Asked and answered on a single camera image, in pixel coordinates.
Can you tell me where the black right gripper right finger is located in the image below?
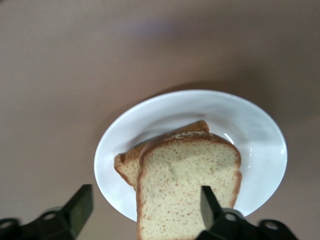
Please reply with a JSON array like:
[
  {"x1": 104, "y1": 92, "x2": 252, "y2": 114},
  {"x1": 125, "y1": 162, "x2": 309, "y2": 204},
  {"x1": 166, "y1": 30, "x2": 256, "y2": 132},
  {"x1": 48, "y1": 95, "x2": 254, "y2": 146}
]
[{"x1": 198, "y1": 185, "x2": 300, "y2": 240}]

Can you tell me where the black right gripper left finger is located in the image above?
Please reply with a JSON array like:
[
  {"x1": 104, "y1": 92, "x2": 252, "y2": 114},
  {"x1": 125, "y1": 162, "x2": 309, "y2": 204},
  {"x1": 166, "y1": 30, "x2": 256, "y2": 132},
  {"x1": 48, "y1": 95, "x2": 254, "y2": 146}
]
[{"x1": 0, "y1": 184, "x2": 94, "y2": 240}]

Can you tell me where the plain bread slice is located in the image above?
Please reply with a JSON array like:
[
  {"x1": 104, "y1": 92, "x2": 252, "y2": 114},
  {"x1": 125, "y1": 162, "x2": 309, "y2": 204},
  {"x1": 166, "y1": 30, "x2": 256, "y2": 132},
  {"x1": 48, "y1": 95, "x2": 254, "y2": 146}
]
[{"x1": 135, "y1": 131, "x2": 243, "y2": 240}]

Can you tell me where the round white plate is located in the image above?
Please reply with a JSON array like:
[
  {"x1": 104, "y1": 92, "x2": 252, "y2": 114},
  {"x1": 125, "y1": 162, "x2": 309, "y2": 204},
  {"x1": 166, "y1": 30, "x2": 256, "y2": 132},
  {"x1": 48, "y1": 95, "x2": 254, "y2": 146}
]
[{"x1": 93, "y1": 89, "x2": 288, "y2": 222}]

